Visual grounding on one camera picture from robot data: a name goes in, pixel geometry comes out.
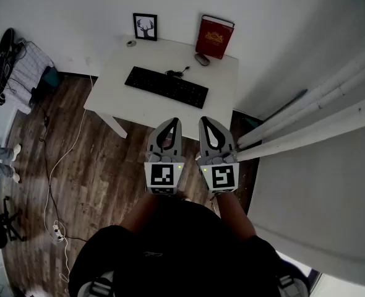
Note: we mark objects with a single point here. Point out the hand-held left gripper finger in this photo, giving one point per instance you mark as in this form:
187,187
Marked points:
154,138
177,138

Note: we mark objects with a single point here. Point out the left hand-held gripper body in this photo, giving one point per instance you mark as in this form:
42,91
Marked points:
164,178

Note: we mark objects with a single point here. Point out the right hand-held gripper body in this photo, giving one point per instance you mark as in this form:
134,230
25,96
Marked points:
221,176

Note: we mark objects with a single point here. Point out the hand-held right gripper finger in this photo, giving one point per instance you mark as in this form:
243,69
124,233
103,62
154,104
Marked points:
228,139
204,141

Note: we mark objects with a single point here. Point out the black keyboard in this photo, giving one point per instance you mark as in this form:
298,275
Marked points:
167,87

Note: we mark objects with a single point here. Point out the person's left forearm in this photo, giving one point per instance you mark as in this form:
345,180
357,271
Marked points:
136,215

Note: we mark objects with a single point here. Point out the person's right forearm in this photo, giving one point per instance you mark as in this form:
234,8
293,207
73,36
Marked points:
235,215

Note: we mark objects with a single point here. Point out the person's black shirt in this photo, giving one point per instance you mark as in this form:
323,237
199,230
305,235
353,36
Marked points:
185,252

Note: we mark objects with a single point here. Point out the grey computer mouse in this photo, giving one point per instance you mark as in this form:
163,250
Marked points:
202,59

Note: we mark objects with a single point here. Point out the round grey desk grommet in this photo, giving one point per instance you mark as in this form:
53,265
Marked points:
131,43

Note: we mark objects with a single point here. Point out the red hardcover book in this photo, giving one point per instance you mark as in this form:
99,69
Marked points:
213,39

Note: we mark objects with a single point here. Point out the black framed deer picture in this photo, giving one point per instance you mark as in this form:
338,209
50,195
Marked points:
145,26

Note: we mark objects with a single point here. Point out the white power strip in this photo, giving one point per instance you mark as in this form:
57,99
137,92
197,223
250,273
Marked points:
58,232

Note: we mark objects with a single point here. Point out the teal bin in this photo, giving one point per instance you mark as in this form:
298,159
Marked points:
50,77

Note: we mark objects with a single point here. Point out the black bag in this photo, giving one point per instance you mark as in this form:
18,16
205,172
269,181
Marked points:
4,51

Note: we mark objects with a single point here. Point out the white door frame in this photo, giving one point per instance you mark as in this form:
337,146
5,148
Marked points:
294,125

